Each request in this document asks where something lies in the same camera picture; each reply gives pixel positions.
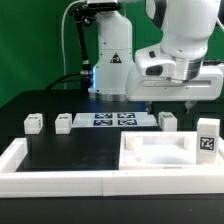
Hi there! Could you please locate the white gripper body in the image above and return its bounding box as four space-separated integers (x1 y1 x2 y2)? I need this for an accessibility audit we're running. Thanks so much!
125 64 224 101

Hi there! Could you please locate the white square tabletop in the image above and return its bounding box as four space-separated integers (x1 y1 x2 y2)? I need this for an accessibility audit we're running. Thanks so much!
119 130 224 171

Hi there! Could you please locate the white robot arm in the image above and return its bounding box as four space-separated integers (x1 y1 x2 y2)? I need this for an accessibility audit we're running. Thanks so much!
87 0 224 103

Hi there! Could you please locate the white sheet with fiducial markers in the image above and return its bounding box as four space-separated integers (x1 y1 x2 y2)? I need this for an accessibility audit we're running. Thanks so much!
72 112 157 128

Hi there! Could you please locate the white U-shaped obstacle fence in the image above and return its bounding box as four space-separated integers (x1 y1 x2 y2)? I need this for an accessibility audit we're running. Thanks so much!
0 138 224 198

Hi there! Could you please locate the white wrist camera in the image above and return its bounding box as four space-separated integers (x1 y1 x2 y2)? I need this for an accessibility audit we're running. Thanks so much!
135 44 175 77

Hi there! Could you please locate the white cable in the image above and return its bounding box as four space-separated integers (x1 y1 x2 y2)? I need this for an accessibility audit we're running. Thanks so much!
60 0 88 90

